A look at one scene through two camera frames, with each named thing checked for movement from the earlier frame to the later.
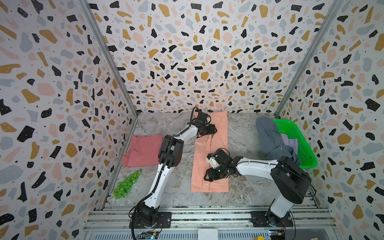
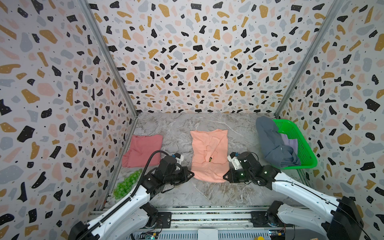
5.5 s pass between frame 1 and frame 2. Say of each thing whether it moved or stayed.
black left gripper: moved
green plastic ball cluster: stayed
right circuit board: stayed
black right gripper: moved
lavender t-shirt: stayed
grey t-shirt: stayed
